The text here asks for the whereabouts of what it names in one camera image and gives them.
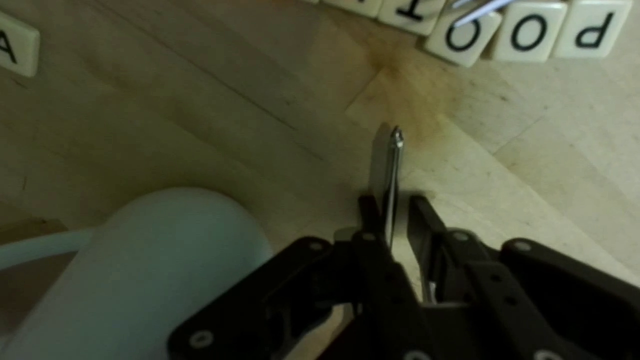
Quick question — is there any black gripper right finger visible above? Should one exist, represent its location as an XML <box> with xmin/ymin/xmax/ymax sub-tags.
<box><xmin>408</xmin><ymin>195</ymin><xmax>640</xmax><ymax>360</ymax></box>

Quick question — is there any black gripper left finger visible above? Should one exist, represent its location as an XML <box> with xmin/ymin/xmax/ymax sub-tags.
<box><xmin>169</xmin><ymin>196</ymin><xmax>440</xmax><ymax>360</ymax></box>

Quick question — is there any white mug near bowl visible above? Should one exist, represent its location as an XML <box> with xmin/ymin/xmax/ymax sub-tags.
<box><xmin>0</xmin><ymin>188</ymin><xmax>272</xmax><ymax>360</ymax></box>

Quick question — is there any letter tile O left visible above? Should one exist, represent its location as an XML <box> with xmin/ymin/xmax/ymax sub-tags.
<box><xmin>420</xmin><ymin>13</ymin><xmax>503</xmax><ymax>69</ymax></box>

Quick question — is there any letter tile o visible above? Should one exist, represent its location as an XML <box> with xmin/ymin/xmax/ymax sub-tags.
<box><xmin>493</xmin><ymin>0</ymin><xmax>569</xmax><ymax>63</ymax></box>
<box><xmin>420</xmin><ymin>13</ymin><xmax>503</xmax><ymax>69</ymax></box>

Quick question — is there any letter tile O right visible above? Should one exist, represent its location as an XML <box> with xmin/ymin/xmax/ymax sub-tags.
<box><xmin>493</xmin><ymin>0</ymin><xmax>569</xmax><ymax>63</ymax></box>

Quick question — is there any letter tile P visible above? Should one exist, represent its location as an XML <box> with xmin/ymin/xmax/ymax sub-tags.
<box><xmin>552</xmin><ymin>0</ymin><xmax>634</xmax><ymax>59</ymax></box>

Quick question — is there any letter tile T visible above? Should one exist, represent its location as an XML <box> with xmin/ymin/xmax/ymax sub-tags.
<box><xmin>379</xmin><ymin>0</ymin><xmax>447</xmax><ymax>37</ymax></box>

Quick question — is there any letter tile A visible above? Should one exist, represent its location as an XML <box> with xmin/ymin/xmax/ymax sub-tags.
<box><xmin>0</xmin><ymin>13</ymin><xmax>40</xmax><ymax>78</ymax></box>

